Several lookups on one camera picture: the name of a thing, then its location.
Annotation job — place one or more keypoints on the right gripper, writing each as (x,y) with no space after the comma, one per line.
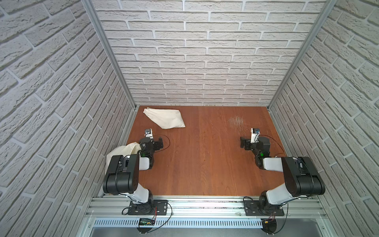
(244,142)

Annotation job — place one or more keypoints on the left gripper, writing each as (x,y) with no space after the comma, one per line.
(158,143)

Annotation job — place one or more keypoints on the cream cloth bag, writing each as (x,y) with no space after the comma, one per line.
(125,150)
(165,118)

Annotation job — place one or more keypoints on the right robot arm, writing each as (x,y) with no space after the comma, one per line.
(301,179)

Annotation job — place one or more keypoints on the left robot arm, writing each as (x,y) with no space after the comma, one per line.
(123,165)

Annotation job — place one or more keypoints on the left controller board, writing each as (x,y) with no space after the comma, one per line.
(146,223)

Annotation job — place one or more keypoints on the controller board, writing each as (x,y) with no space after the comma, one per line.
(269,226)
(146,223)

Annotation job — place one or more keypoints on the right controller board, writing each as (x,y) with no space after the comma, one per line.
(269,226)

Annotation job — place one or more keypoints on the perforated vent strip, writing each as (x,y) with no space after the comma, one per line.
(223,223)

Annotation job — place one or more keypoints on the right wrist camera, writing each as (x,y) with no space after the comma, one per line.
(255,133)

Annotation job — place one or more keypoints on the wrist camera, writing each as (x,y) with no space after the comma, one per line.
(255,133)
(149,133)

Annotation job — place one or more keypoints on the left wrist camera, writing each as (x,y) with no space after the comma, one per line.
(149,133)

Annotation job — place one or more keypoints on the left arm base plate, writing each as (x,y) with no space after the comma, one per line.
(157,207)

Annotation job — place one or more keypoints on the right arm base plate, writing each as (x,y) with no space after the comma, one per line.
(255,208)

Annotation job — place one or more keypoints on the aluminium front rail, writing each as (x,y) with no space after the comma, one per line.
(207,207)

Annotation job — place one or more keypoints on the left corner aluminium post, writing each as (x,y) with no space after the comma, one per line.
(92,13)

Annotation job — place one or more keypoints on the corner aluminium post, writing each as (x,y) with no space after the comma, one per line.
(92,13)
(317,25)

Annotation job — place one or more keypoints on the right corner aluminium post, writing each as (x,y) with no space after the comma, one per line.
(317,25)

